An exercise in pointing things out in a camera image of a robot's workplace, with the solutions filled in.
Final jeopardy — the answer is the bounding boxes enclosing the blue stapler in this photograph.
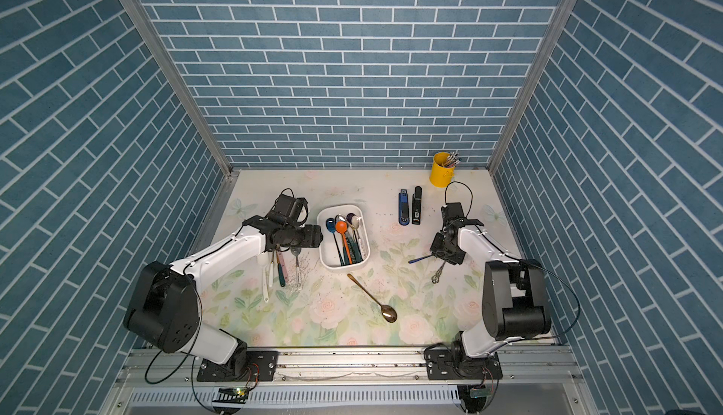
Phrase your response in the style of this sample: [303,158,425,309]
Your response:
[397,189,410,226]

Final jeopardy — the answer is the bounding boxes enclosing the teal handled spoon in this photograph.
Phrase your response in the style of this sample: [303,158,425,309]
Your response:
[345,232,361,264]
[351,232,365,262]

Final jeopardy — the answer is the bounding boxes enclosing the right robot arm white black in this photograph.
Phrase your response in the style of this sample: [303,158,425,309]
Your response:
[430,202,552,364]

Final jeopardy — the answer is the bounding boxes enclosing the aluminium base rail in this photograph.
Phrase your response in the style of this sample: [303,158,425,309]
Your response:
[151,343,587,389]

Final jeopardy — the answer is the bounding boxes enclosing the white plastic storage box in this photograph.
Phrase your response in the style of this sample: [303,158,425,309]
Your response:
[316,204,371,272]

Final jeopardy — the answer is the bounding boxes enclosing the rainbow iridescent spoon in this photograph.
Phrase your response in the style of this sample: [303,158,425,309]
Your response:
[408,254,434,264]

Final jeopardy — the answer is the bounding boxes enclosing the orange plastic spoon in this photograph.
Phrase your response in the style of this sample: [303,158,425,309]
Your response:
[335,221,353,265]

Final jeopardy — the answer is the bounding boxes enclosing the black stapler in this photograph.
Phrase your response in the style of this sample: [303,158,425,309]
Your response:
[412,186,423,225]

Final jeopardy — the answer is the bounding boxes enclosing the yellow pen cup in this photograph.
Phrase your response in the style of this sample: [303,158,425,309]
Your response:
[429,151,455,188]

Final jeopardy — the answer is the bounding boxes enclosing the blue metal spoon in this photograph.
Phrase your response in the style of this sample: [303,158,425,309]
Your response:
[325,217,346,266]

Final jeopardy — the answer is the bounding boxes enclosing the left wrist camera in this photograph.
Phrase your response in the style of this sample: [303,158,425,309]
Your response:
[267,193,309,227]

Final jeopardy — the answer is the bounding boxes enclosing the pens in cup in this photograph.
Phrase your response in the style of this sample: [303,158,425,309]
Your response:
[442,151,459,168]

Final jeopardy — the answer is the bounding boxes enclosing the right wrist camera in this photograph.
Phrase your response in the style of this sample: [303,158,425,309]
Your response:
[441,202,465,228]

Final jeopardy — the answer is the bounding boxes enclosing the gold long spoon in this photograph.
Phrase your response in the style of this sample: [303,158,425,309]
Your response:
[346,273,398,324]

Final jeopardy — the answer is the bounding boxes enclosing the silver spoon clear handle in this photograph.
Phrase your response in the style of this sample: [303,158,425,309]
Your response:
[290,247,303,290]
[431,262,446,284]

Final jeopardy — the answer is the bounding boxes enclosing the pink handled spoon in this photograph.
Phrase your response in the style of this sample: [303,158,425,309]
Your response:
[279,252,290,283]

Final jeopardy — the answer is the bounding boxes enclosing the white plastic spoon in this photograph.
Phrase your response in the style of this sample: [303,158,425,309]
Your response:
[257,252,270,303]

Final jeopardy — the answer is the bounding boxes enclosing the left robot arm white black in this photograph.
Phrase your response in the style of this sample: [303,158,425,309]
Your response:
[124,215,323,377]

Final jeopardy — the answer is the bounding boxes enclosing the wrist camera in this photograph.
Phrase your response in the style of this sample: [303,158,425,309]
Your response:
[267,193,309,227]
[441,202,465,228]

